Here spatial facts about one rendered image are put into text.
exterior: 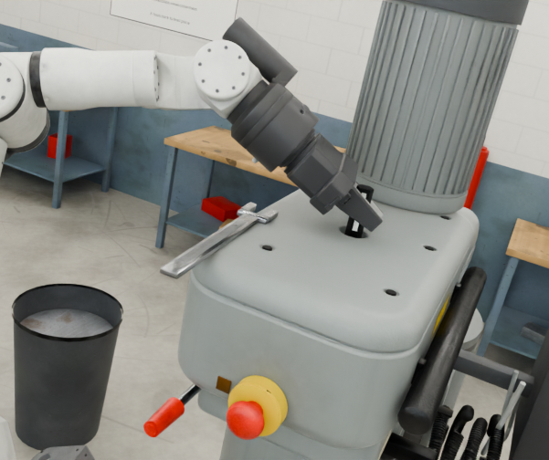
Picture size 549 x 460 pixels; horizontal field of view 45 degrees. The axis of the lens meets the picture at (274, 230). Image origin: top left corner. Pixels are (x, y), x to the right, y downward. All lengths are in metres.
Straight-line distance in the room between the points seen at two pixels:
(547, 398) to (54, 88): 0.82
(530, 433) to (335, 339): 0.55
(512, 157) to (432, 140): 4.10
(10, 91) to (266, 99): 0.28
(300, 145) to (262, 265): 0.17
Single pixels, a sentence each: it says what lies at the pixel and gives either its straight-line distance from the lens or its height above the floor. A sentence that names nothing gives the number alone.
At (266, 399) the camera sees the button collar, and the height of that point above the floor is 1.78.
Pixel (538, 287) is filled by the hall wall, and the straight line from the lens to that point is 5.28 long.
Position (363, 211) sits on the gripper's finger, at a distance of 0.82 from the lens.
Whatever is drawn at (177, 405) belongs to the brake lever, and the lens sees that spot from 0.77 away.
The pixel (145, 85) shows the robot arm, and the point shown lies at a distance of 0.80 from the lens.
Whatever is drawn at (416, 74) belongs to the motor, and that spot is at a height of 2.08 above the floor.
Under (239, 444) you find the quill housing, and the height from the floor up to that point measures 1.58.
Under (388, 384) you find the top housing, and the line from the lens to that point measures 0.68.
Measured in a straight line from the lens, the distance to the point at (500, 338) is 4.71.
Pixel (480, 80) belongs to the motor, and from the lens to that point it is 0.97.
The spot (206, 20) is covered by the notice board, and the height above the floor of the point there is 1.68.
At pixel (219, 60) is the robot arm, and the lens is 0.77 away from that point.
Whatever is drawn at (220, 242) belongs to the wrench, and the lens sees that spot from 0.71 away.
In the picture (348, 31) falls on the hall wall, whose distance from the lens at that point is 5.22.
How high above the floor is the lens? 2.17
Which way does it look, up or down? 21 degrees down
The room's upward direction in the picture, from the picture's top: 12 degrees clockwise
